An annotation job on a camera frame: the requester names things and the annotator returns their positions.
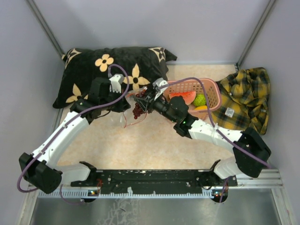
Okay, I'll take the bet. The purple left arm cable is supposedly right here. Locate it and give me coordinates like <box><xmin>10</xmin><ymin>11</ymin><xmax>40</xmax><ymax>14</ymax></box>
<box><xmin>16</xmin><ymin>64</ymin><xmax>129</xmax><ymax>193</ymax></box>

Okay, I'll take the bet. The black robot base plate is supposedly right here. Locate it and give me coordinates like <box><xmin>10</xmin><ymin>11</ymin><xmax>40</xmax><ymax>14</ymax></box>
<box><xmin>71</xmin><ymin>170</ymin><xmax>224</xmax><ymax>195</ymax></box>

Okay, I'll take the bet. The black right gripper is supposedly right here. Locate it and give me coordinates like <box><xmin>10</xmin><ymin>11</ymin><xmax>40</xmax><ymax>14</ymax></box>
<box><xmin>135</xmin><ymin>90</ymin><xmax>178</xmax><ymax>123</ymax></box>

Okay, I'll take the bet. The aluminium frame rail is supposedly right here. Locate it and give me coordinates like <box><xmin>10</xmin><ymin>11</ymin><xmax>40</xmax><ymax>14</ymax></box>
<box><xmin>38</xmin><ymin>169</ymin><xmax>283</xmax><ymax>202</ymax></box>

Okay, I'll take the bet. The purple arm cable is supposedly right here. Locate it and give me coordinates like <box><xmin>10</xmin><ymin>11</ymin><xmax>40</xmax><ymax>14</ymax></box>
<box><xmin>16</xmin><ymin>64</ymin><xmax>129</xmax><ymax>193</ymax></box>
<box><xmin>158</xmin><ymin>77</ymin><xmax>272</xmax><ymax>202</ymax></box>

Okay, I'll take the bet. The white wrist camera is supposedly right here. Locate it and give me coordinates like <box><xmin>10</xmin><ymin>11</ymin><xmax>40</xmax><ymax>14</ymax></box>
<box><xmin>109</xmin><ymin>74</ymin><xmax>124</xmax><ymax>93</ymax></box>
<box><xmin>152</xmin><ymin>78</ymin><xmax>169</xmax><ymax>100</ymax></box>

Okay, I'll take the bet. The yellow mango toy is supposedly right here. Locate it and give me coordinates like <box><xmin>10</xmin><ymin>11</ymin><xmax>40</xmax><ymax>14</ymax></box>
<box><xmin>195</xmin><ymin>105</ymin><xmax>208</xmax><ymax>111</ymax></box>

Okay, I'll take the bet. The watermelon slice toy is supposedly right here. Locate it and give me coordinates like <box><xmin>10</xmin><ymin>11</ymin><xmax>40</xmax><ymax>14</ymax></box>
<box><xmin>169</xmin><ymin>91</ymin><xmax>196</xmax><ymax>105</ymax></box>

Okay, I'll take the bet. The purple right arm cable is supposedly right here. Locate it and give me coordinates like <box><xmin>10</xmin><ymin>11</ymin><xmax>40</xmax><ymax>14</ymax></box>
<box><xmin>158</xmin><ymin>77</ymin><xmax>272</xmax><ymax>202</ymax></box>

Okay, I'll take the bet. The black floral pillow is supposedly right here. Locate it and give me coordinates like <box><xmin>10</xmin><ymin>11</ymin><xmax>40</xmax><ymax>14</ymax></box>
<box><xmin>52</xmin><ymin>46</ymin><xmax>177</xmax><ymax>109</ymax></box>

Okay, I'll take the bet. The dark red grape bunch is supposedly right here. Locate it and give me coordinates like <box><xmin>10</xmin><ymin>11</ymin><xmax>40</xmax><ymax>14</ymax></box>
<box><xmin>133</xmin><ymin>92</ymin><xmax>145</xmax><ymax>120</ymax></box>

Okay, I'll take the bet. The pink plastic basket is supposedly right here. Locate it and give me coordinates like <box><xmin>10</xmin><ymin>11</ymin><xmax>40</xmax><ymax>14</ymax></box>
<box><xmin>164</xmin><ymin>78</ymin><xmax>222</xmax><ymax>120</ymax></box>

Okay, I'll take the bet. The green custard apple toy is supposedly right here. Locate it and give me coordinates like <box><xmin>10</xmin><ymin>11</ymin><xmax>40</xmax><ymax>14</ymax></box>
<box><xmin>193</xmin><ymin>94</ymin><xmax>206</xmax><ymax>107</ymax></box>

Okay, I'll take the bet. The clear zip top bag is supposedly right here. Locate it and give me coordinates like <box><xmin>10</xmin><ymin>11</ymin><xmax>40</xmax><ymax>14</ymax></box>
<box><xmin>110</xmin><ymin>87</ymin><xmax>147</xmax><ymax>128</ymax></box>

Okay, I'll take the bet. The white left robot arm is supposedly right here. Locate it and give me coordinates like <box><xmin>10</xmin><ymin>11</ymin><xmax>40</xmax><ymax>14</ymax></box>
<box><xmin>19</xmin><ymin>74</ymin><xmax>129</xmax><ymax>194</ymax></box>

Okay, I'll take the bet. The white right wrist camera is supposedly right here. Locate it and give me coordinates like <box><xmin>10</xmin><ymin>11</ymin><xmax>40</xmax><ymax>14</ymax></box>
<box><xmin>152</xmin><ymin>78</ymin><xmax>169</xmax><ymax>100</ymax></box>

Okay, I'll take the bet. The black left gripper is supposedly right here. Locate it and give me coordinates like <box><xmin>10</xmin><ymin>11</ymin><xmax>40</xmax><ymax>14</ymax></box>
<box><xmin>100</xmin><ymin>87</ymin><xmax>130</xmax><ymax>113</ymax></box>

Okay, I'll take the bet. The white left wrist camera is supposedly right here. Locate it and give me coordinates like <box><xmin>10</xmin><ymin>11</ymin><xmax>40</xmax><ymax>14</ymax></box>
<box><xmin>109</xmin><ymin>74</ymin><xmax>124</xmax><ymax>93</ymax></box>

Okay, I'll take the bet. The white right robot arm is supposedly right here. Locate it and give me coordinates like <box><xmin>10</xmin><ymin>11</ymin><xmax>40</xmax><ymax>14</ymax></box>
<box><xmin>133</xmin><ymin>95</ymin><xmax>271</xmax><ymax>186</ymax></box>

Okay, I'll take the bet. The yellow plaid shirt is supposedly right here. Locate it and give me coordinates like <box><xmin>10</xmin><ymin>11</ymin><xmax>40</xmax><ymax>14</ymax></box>
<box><xmin>212</xmin><ymin>67</ymin><xmax>270</xmax><ymax>135</ymax></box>

